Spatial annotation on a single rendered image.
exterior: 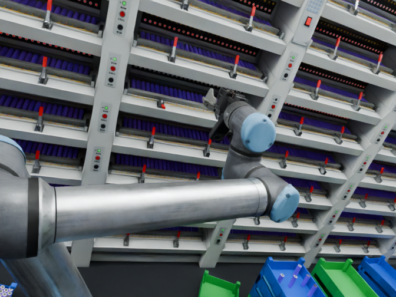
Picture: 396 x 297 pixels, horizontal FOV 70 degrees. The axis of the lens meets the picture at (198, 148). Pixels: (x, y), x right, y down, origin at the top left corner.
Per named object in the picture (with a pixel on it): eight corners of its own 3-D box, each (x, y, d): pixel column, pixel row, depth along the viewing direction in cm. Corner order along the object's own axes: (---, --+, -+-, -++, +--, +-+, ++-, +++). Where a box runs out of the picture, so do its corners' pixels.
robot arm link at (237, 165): (235, 201, 73) (248, 158, 69) (213, 178, 82) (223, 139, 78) (262, 198, 78) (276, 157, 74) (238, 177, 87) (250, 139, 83)
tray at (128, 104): (250, 135, 134) (260, 120, 128) (118, 110, 113) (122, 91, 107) (239, 109, 148) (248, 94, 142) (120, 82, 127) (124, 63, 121)
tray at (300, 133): (358, 156, 158) (377, 138, 149) (266, 138, 137) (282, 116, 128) (340, 131, 172) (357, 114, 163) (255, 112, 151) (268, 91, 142)
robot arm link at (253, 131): (238, 154, 70) (250, 115, 67) (223, 135, 81) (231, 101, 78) (271, 157, 73) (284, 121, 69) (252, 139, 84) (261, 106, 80)
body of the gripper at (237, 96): (239, 92, 95) (254, 102, 84) (230, 116, 98) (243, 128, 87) (218, 86, 92) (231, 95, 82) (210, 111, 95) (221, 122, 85)
